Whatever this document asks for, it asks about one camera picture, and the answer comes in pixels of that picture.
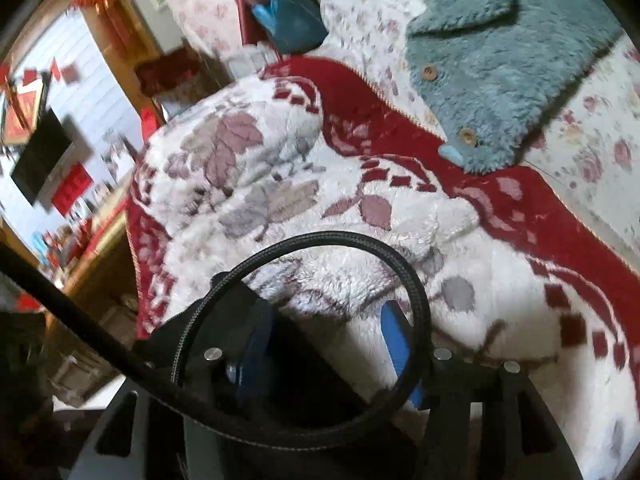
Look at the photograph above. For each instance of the teal fuzzy button jacket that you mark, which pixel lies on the teal fuzzy button jacket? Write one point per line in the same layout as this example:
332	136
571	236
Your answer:
500	60

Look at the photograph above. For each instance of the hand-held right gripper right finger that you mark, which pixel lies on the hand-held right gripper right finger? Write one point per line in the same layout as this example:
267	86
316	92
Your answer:
400	350

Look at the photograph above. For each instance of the red diamond wall decoration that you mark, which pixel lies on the red diamond wall decoration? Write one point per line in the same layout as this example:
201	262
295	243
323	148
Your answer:
22	115

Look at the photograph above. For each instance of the red paper wall sticker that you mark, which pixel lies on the red paper wall sticker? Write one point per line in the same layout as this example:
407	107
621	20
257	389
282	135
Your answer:
72	190

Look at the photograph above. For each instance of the blue plastic bag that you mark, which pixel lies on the blue plastic bag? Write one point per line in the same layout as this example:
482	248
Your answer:
292	22

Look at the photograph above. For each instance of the red and white floral blanket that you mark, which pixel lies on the red and white floral blanket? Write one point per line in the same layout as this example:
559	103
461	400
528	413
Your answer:
310	200

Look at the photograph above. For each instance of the wooden cabinet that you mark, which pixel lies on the wooden cabinet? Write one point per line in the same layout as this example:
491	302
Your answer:
95	280

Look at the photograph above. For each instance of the white floral bedsheet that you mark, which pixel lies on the white floral bedsheet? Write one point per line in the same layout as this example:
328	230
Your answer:
590	150

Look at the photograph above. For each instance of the floral quilt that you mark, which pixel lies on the floral quilt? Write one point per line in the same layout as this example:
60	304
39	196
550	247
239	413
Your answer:
205	5

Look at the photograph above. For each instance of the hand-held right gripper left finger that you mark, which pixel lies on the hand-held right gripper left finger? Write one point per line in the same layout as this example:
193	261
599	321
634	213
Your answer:
255	345

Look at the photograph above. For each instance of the white appliance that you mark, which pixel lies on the white appliance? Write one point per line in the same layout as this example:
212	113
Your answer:
152	10

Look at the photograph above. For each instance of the black wall television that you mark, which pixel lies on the black wall television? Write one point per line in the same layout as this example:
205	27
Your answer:
42	157

